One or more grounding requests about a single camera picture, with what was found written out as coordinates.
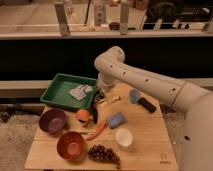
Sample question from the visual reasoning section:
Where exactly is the blue brush black handle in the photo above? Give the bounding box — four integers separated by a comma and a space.
129, 89, 156, 113

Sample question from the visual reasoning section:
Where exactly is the blue sponge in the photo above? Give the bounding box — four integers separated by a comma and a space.
106, 112, 126, 129

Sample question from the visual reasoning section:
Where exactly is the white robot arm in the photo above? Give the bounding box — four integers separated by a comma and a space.
94, 46, 213, 171

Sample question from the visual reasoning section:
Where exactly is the orange ball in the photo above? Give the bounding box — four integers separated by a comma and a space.
76, 109, 90, 123

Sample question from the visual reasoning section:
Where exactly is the green plastic tray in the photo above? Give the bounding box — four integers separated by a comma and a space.
40, 73, 97, 110

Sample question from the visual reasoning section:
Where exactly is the orange brown bowl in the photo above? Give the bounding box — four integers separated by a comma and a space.
57, 131, 85, 161

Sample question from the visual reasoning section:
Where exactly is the purple bowl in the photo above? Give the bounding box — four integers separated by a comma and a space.
39, 108, 67, 134

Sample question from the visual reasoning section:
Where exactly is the orange carrot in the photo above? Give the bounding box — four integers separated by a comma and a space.
86, 121, 106, 141

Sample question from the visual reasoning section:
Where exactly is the wooden table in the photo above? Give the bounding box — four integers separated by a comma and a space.
25, 83, 178, 171

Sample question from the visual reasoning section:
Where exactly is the grey white towel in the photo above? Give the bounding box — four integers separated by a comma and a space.
69, 84, 93, 101

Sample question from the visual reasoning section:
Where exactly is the bunch of dark grapes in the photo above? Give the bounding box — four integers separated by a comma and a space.
88, 144, 121, 169

